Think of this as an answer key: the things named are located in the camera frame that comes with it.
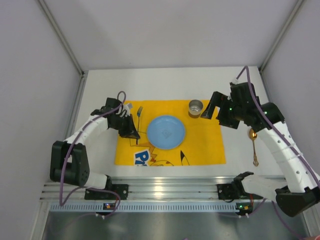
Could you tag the yellow printed cloth mat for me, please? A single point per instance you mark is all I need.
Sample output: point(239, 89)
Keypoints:
point(202, 145)

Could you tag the aluminium table edge rail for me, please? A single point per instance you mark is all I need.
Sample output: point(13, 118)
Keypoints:
point(153, 189)

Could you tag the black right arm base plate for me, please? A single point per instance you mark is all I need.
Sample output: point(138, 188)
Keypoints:
point(231, 191)

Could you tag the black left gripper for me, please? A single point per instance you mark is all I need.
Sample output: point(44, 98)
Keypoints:
point(127, 127)

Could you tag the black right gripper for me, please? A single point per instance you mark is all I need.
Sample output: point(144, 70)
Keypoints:
point(218, 107)

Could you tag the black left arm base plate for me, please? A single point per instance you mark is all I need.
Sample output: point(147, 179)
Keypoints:
point(116, 191)

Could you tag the perforated metal cable tray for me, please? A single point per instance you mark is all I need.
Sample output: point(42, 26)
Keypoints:
point(154, 207)

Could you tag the blue metal fork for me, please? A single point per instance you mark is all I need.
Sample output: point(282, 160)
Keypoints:
point(139, 111)

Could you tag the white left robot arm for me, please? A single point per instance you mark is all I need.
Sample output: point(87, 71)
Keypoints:
point(70, 163)

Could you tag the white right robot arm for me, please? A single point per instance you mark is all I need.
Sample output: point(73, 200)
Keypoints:
point(301, 188)

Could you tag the light blue plastic plate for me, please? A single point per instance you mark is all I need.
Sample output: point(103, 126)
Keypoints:
point(166, 132)

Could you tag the bronze metal spoon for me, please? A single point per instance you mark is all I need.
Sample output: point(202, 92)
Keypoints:
point(253, 136)

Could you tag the steel cup with brown base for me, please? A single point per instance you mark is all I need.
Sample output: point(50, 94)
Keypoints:
point(195, 108)

